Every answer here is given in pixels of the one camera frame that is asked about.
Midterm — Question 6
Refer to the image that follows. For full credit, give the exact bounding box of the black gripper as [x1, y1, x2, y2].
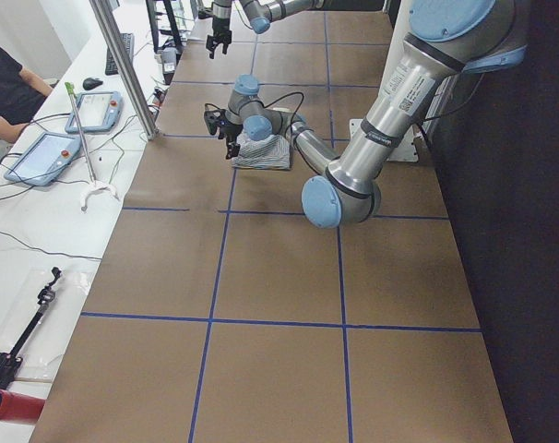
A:
[219, 120, 243, 160]
[206, 17, 232, 58]

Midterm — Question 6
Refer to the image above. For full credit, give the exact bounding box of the blue white striped polo shirt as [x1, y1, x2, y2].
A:
[231, 132, 291, 171]

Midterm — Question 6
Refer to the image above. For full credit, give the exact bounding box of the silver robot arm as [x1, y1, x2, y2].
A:
[204, 0, 530, 228]
[203, 0, 325, 59]

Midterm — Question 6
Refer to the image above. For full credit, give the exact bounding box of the black keyboard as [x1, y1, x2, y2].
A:
[104, 32, 136, 77]

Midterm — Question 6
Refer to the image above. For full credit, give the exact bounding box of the far blue teach pendant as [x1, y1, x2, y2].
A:
[72, 91, 123, 133]

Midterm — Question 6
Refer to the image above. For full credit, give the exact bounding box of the blue teach pendant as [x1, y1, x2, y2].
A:
[72, 91, 123, 133]
[4, 132, 81, 186]

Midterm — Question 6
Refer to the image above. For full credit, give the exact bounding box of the white reacher grabber stick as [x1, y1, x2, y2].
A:
[65, 82, 119, 212]

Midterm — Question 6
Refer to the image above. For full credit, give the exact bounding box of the black computer mouse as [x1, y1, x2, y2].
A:
[82, 78, 103, 90]

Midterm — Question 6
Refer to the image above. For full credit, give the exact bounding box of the near blue teach pendant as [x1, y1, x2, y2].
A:
[4, 132, 81, 186]

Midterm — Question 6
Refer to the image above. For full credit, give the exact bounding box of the seated person in black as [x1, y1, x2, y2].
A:
[0, 46, 54, 144]

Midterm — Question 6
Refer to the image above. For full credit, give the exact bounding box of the black tripod stick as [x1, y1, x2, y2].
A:
[0, 266, 63, 393]

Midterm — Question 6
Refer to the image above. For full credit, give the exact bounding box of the red cylinder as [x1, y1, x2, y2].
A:
[0, 389, 45, 425]

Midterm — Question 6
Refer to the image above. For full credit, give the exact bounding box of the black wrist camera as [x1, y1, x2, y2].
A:
[203, 102, 227, 139]

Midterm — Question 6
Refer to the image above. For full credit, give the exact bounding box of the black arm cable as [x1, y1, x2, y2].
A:
[260, 90, 308, 139]

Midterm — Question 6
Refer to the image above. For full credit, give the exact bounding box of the aluminium frame post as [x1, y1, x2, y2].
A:
[89, 0, 158, 140]

